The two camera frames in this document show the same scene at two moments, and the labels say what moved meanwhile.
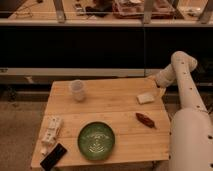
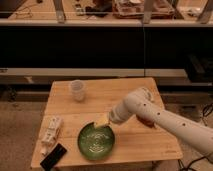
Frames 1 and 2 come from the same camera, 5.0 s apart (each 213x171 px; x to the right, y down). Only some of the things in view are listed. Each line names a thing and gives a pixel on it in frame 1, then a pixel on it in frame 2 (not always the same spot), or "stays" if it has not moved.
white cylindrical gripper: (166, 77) -> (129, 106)
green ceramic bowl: (96, 140) stays
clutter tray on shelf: (135, 9) stays
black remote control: (53, 158) stays
